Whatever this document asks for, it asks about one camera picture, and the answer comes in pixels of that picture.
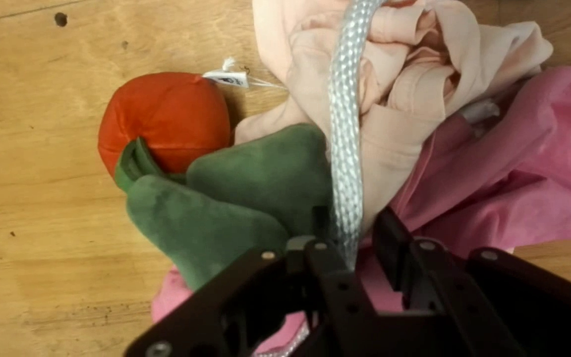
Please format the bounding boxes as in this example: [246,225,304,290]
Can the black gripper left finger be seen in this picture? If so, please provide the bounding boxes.
[123,237,381,357]

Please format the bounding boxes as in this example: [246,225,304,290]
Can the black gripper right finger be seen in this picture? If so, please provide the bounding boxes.
[371,207,571,357]

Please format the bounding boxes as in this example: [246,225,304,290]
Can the hot pink cloth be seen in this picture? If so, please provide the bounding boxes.
[149,64,571,357]

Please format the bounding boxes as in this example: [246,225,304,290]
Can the white braided rope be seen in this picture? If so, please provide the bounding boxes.
[325,0,385,268]

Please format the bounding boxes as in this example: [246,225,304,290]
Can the pale peach shirt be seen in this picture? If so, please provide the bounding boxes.
[232,0,555,235]

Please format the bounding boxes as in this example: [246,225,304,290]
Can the red plush tomato green leaves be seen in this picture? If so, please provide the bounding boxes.
[97,56,335,294]

